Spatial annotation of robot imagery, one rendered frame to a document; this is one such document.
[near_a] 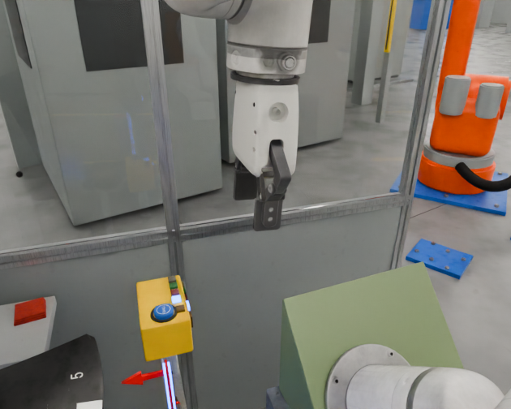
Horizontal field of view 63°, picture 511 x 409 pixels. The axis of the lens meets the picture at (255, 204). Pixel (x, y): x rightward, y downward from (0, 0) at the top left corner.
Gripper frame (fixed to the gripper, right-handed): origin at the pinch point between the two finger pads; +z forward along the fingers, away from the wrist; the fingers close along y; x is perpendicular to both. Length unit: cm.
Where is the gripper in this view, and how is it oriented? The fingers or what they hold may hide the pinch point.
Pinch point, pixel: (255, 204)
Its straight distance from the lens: 51.4
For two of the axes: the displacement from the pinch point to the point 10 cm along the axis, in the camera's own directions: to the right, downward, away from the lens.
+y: -3.1, -4.2, 8.5
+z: -0.7, 9.0, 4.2
